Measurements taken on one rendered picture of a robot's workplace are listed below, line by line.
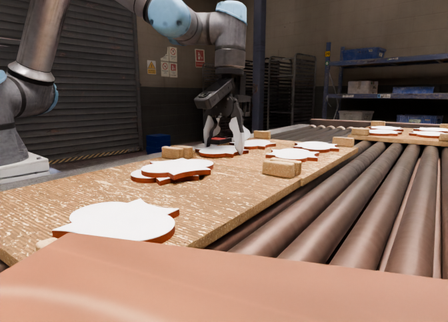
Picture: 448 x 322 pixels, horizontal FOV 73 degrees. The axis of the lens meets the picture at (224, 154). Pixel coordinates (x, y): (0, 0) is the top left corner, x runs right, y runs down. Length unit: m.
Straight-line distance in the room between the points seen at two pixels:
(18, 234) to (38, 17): 0.69
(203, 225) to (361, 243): 0.18
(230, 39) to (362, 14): 5.34
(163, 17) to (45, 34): 0.42
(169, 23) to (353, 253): 0.51
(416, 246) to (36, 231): 0.41
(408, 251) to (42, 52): 0.93
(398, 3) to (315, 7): 1.39
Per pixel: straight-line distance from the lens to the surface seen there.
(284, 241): 0.39
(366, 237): 0.40
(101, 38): 5.86
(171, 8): 0.65
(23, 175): 0.93
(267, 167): 0.56
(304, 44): 6.36
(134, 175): 0.54
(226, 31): 0.76
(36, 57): 1.00
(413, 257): 0.38
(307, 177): 0.58
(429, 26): 5.74
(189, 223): 0.36
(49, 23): 0.98
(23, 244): 0.37
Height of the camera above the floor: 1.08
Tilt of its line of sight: 11 degrees down
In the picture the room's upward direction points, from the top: straight up
